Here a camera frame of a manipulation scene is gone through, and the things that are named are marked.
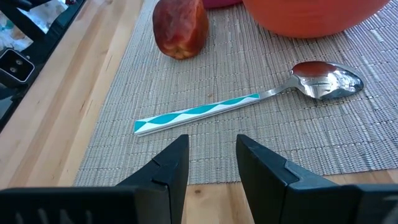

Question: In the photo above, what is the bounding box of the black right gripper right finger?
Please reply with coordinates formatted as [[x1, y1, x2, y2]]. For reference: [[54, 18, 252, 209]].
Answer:
[[235, 134, 398, 224]]

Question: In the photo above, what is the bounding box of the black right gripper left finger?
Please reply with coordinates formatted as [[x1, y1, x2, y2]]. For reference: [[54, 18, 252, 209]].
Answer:
[[0, 134, 190, 224]]

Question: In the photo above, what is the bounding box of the grey woven placemat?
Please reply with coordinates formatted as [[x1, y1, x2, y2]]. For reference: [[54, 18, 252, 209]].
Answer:
[[72, 0, 398, 188]]

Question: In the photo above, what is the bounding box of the teal-white handled metal spoon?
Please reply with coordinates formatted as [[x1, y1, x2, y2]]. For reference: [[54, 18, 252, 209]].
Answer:
[[133, 60, 366, 138]]

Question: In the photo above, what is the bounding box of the orange bowl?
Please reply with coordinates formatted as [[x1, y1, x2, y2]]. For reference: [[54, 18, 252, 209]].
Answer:
[[242, 0, 391, 39]]

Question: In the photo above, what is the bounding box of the black depth camera box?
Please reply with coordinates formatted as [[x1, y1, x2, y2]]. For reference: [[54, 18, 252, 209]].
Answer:
[[0, 47, 36, 88]]

